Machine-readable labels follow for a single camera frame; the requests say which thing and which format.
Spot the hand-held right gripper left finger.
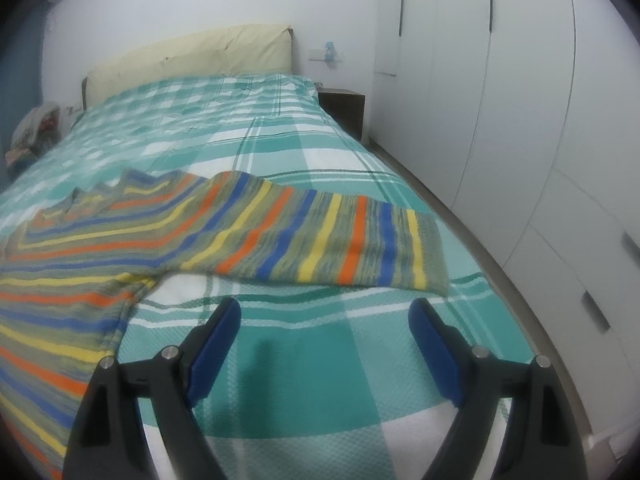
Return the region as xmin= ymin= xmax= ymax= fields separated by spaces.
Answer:
xmin=60 ymin=297 xmax=243 ymax=480

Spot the white drawer cabinet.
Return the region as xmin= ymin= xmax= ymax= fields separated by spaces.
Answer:
xmin=500 ymin=0 xmax=640 ymax=441

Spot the striped knit sweater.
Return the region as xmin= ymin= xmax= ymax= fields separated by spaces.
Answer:
xmin=0 ymin=170 xmax=450 ymax=456

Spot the green plaid bed blanket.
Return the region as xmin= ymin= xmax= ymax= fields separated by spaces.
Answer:
xmin=0 ymin=73 xmax=593 ymax=480

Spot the cream padded headboard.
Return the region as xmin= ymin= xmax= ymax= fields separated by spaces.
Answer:
xmin=81 ymin=24 xmax=294 ymax=109

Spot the pile of bedside clutter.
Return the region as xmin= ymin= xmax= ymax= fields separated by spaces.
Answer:
xmin=4 ymin=101 xmax=66 ymax=168

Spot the white wardrobe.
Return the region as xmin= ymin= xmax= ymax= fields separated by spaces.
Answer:
xmin=369 ymin=0 xmax=576 ymax=216

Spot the dark wooden nightstand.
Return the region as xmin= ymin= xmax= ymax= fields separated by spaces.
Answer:
xmin=318 ymin=87 xmax=367 ymax=141

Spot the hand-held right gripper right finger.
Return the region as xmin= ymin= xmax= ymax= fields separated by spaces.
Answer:
xmin=407 ymin=297 xmax=583 ymax=480

